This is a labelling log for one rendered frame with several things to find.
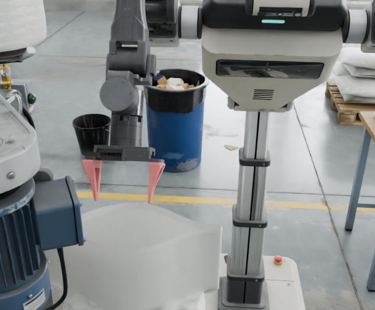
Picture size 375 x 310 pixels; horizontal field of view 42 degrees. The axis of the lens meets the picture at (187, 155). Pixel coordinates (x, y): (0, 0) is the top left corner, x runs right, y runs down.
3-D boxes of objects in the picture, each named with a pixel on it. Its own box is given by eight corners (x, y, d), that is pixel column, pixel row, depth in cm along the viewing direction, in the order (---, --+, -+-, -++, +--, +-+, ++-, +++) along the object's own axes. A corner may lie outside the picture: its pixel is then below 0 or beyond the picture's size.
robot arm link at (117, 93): (156, 56, 90) (111, 55, 90) (148, 39, 79) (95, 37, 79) (153, 120, 90) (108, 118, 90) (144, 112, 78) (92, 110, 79)
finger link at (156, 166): (159, 205, 84) (162, 151, 84) (118, 203, 84) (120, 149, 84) (163, 202, 90) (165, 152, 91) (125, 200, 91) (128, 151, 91)
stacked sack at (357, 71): (379, 61, 479) (381, 48, 473) (400, 83, 420) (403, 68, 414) (335, 60, 482) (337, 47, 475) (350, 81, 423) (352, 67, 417)
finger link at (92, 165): (119, 203, 84) (122, 149, 84) (79, 201, 85) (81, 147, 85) (126, 200, 91) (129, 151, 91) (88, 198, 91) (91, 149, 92)
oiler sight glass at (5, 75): (13, 80, 119) (12, 66, 117) (10, 83, 116) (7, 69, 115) (4, 80, 119) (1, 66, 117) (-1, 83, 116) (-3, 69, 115)
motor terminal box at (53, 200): (78, 225, 93) (72, 172, 87) (88, 257, 84) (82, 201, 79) (33, 234, 90) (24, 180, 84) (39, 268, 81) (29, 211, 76)
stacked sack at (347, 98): (376, 85, 488) (378, 73, 482) (392, 109, 430) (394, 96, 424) (332, 83, 493) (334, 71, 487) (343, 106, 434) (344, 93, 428)
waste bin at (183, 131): (207, 146, 392) (210, 69, 362) (205, 178, 346) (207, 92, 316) (148, 144, 395) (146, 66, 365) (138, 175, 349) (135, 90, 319)
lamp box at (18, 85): (35, 111, 130) (30, 79, 126) (29, 117, 126) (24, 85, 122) (7, 110, 130) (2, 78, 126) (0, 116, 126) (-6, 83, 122)
